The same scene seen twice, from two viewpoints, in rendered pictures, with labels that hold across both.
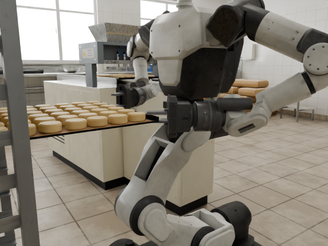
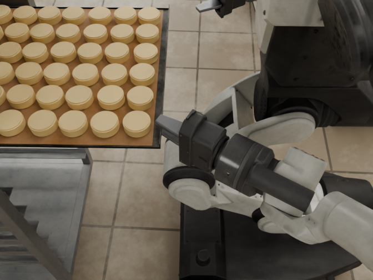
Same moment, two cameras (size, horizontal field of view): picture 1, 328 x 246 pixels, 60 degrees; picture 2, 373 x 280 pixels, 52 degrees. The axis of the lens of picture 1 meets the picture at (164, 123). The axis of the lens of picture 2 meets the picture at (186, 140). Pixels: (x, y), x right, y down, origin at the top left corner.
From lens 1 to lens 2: 0.68 m
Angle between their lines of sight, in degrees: 52
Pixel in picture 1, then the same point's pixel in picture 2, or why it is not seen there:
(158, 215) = (193, 193)
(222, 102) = (252, 181)
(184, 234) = (245, 203)
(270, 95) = (333, 228)
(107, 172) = not seen: hidden behind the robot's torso
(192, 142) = (267, 139)
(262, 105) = (311, 230)
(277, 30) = not seen: outside the picture
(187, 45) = (276, 14)
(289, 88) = (362, 251)
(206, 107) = (232, 166)
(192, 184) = not seen: hidden behind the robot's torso
